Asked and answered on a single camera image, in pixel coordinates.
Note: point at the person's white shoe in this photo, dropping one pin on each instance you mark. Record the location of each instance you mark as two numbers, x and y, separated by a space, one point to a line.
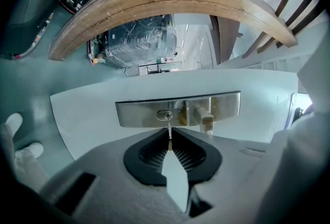
14 123
29 149

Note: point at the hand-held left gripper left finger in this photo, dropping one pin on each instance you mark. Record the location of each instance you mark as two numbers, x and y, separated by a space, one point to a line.
108 192

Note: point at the white door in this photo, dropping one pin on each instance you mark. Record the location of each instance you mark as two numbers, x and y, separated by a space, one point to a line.
90 114

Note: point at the large black hard case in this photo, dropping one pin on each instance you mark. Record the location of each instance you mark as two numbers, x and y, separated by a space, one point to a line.
25 11

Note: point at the orange and tan roll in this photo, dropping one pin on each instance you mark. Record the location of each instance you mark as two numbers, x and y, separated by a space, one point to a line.
99 59

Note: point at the person's right white shoe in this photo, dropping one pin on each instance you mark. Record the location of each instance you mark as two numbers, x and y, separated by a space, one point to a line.
29 149

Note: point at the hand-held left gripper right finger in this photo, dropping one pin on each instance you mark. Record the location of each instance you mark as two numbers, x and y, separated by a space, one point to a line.
232 179

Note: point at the person's left white shoe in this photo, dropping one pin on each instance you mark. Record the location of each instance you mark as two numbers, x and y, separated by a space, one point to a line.
14 123

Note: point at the plastic-wrapped black pallet load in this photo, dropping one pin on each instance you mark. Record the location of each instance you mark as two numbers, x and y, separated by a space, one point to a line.
139 40

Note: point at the key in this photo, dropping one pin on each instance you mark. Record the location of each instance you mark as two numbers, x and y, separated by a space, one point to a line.
170 130

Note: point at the brushed metal lock plate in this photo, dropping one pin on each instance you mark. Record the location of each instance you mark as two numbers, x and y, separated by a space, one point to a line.
141 113

